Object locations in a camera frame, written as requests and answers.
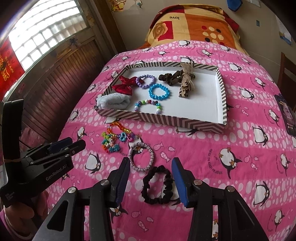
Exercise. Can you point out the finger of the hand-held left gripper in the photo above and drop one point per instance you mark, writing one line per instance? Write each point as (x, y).
(60, 144)
(77, 146)

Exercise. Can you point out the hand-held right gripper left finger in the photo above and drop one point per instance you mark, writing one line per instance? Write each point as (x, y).
(123, 176)

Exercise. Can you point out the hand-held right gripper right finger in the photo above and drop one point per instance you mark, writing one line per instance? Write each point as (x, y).
(179, 183)

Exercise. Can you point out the black scrunchie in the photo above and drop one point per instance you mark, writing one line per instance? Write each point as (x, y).
(167, 194)

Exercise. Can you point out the light blue fluffy headband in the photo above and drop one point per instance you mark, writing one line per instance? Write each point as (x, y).
(113, 100)

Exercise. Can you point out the red satin bow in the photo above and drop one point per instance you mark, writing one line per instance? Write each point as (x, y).
(124, 85)

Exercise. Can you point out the striped cardboard box lid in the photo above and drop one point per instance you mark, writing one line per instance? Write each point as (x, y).
(196, 104)

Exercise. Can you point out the leopard print bow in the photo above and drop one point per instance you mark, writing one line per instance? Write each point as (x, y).
(185, 89)

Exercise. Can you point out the brown scrunchie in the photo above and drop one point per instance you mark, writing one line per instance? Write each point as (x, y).
(168, 77)

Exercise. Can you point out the person's left forearm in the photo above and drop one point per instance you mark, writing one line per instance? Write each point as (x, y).
(9, 235)

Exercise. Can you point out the person's left hand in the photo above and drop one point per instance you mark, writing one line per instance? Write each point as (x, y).
(20, 217)

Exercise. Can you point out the pink penguin blanket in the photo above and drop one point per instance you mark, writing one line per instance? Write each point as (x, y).
(196, 148)

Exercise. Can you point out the red banner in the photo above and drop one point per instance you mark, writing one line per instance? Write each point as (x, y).
(9, 67)

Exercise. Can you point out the glass block window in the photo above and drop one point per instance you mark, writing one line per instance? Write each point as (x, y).
(46, 30)

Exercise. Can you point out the wooden chair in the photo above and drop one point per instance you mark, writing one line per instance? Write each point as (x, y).
(283, 69)

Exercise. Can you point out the orange floral pillow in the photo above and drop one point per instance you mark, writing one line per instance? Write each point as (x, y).
(196, 23)

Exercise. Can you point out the white chart poster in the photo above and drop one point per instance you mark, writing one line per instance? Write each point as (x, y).
(283, 30)

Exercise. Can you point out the blue hanging cloth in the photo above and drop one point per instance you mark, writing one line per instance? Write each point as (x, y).
(234, 4)

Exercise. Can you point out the cartoon wall sticker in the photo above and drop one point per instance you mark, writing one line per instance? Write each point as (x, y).
(118, 5)

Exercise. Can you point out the white wall switch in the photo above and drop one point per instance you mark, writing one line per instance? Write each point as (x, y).
(254, 1)

